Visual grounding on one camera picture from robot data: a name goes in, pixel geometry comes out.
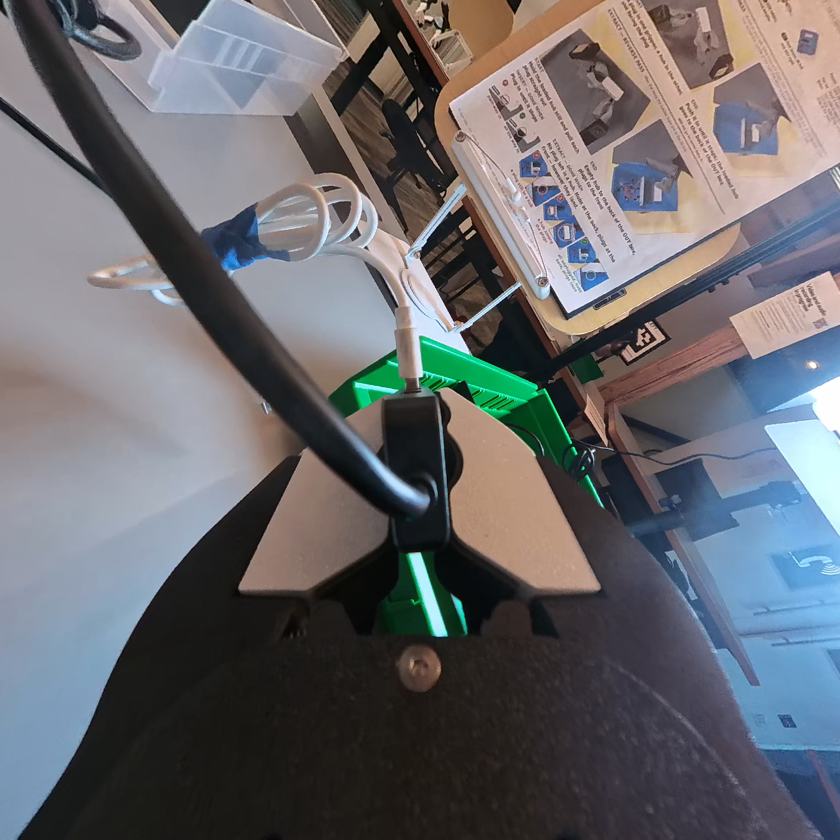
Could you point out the black white marker tag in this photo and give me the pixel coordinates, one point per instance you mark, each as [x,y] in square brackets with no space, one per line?
[646,341]

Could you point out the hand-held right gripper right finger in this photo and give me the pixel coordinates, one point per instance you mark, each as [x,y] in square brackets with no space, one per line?
[512,525]

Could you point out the small paper notice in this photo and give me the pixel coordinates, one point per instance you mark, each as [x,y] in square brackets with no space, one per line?
[787,315]

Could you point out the dark sign white icon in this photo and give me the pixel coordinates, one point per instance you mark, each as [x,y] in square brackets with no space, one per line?
[807,568]

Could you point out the white metal stand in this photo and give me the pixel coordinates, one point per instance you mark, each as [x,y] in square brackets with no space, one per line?
[504,210]

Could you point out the black box device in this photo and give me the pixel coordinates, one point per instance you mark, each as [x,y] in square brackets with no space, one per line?
[689,492]

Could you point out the wooden chair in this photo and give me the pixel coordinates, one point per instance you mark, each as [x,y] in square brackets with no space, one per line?
[489,16]

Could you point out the printed instruction poster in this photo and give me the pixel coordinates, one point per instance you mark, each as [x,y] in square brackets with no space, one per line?
[656,164]

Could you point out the clear plastic box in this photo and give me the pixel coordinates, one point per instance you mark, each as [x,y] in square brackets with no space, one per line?
[249,59]

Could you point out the green plastic bin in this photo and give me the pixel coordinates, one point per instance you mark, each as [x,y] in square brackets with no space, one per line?
[358,394]

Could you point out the bright white panel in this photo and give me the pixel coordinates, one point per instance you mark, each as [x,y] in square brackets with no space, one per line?
[814,459]

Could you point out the black usb hub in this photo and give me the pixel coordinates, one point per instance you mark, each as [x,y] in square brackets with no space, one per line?
[413,446]

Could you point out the wooden shelf frame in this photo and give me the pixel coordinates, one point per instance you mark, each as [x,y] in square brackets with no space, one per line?
[669,371]

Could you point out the black metal rail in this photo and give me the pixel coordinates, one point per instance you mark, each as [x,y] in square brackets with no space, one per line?
[722,272]

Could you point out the light wooden board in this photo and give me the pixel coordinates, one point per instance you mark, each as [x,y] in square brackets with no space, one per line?
[656,294]

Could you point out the green tape piece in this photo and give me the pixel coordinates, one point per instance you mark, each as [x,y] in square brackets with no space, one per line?
[587,369]

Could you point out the small clear box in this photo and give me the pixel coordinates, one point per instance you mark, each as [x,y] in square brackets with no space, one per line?
[453,52]

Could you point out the black office chair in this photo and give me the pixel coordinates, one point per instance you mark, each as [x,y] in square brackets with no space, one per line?
[400,128]

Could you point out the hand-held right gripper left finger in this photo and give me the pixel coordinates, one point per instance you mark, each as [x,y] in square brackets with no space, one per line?
[295,538]

